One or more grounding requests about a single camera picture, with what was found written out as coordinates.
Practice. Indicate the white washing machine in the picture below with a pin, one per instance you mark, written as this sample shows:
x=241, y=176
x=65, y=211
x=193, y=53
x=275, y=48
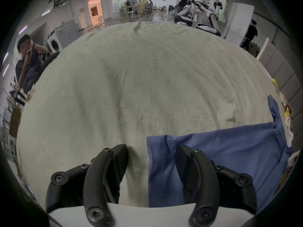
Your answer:
x=55, y=43

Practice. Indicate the grey padded headboard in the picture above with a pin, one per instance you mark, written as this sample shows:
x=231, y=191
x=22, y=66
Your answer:
x=283, y=72

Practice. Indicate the white humanoid robot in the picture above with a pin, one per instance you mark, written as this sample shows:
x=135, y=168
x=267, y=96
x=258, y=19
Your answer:
x=208, y=13

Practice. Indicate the bed with pale green sheet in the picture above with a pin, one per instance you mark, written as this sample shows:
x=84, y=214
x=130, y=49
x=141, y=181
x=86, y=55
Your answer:
x=132, y=84

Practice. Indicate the blue shirt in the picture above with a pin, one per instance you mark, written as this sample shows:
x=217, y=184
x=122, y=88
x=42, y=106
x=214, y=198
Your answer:
x=236, y=155

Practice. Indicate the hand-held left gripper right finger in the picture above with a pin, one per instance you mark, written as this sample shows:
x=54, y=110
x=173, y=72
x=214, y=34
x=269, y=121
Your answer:
x=203, y=181

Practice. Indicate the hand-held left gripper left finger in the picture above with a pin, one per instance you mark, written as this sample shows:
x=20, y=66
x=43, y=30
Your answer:
x=94, y=181

